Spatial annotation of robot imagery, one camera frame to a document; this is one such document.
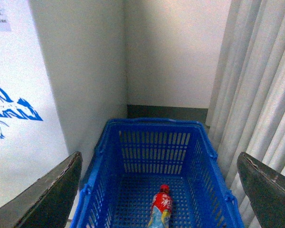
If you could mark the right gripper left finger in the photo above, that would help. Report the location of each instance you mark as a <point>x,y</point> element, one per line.
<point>47,203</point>

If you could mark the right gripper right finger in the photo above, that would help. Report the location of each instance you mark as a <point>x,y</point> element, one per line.
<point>265,189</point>

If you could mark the red blue drink bottle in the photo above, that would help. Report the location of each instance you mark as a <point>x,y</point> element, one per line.
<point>161,209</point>

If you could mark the white blue chest freezer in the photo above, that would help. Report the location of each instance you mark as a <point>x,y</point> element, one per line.
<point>31,138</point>

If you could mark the white pleated curtain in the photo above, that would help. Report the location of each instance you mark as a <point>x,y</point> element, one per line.
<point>247,106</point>

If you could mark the blue plastic shopping basket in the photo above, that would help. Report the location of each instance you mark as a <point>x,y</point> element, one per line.
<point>134,157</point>

